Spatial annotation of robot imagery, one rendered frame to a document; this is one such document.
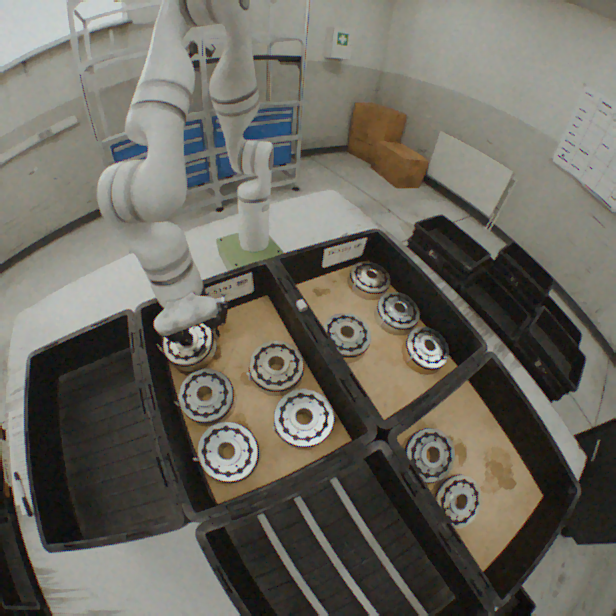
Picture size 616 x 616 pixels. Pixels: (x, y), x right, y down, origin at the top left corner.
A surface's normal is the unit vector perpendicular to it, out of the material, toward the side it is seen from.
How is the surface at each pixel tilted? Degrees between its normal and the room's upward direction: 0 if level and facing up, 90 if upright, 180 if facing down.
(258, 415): 0
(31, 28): 90
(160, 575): 0
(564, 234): 90
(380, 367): 0
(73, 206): 90
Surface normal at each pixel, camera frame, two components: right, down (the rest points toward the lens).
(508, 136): -0.84, 0.40
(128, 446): 0.07, -0.59
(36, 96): 0.54, 0.70
